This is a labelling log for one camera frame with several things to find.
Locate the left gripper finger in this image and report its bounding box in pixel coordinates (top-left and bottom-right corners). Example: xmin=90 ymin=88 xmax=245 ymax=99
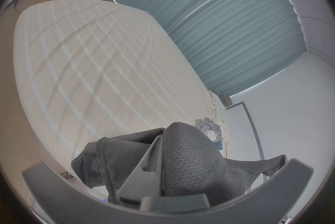
xmin=118 ymin=136 xmax=164 ymax=204

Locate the black T-shirt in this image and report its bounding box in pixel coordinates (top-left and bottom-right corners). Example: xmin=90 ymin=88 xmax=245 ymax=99
xmin=71 ymin=122 xmax=288 ymax=205

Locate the bed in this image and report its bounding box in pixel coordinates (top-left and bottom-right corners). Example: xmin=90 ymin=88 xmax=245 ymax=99
xmin=13 ymin=0 xmax=265 ymax=192

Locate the pile of clothes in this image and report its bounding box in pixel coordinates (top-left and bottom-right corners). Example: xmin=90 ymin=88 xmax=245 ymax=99
xmin=194 ymin=118 xmax=224 ymax=150

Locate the white printed pillow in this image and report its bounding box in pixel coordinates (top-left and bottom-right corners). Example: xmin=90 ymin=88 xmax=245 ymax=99
xmin=211 ymin=92 xmax=231 ymax=145

